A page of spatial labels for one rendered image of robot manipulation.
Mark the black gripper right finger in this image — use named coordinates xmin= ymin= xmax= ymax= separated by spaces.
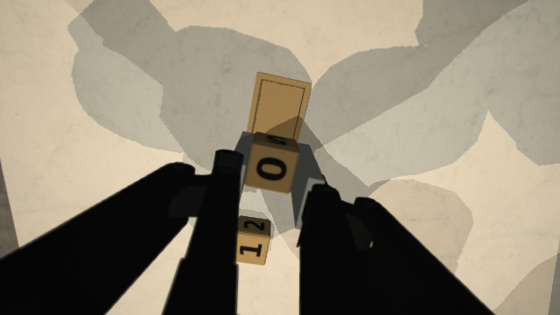
xmin=290 ymin=143 xmax=495 ymax=315

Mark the brown rectangular tray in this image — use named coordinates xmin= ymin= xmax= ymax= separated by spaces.
xmin=247 ymin=72 xmax=311 ymax=143

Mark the tan cube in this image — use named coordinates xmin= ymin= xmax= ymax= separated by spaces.
xmin=236 ymin=216 xmax=270 ymax=265
xmin=244 ymin=132 xmax=300 ymax=194

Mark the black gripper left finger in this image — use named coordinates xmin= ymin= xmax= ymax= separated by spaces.
xmin=0 ymin=131 xmax=255 ymax=315

